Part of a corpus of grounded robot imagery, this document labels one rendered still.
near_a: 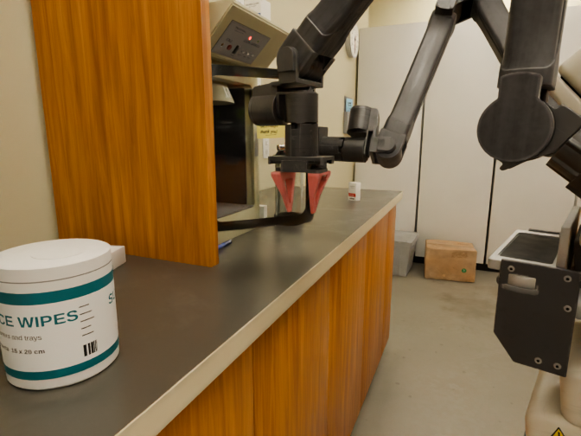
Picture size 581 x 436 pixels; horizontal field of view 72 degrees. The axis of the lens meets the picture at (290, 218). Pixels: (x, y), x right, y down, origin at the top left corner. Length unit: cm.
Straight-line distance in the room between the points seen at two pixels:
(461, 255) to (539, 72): 318
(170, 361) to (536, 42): 58
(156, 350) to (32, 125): 79
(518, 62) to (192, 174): 63
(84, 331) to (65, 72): 75
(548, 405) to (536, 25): 57
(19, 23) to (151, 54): 40
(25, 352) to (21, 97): 80
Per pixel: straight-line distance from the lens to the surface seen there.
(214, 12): 98
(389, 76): 400
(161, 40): 96
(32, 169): 124
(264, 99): 73
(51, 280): 52
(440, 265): 369
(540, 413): 81
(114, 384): 56
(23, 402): 57
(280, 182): 69
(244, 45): 109
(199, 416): 66
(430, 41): 105
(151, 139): 96
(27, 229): 124
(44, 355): 55
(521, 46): 57
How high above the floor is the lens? 123
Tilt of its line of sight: 12 degrees down
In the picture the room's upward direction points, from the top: straight up
